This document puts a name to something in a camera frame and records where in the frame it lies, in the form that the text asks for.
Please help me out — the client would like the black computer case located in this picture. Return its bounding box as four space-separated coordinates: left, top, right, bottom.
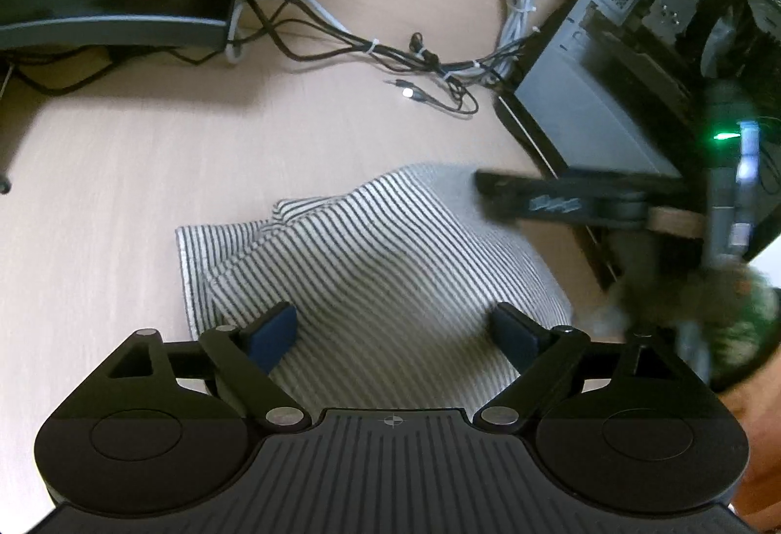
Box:
494 0 781 291

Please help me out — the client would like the thin black plug cable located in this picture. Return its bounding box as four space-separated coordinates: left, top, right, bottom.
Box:
384 76 480 118

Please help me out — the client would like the black cable bundle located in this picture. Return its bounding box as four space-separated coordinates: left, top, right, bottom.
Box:
235 0 538 89

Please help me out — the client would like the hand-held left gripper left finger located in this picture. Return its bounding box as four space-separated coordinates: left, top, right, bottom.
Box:
105 301 313 432

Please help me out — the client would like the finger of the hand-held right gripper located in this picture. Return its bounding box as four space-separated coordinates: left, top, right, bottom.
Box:
474 171 699 233

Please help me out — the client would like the grey cable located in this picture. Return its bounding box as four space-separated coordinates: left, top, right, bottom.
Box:
225 0 507 84

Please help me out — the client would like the striped knit sweater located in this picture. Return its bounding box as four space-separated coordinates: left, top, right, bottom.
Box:
176 162 575 413

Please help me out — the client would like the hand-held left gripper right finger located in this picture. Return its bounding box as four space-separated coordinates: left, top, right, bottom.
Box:
474 302 699 434

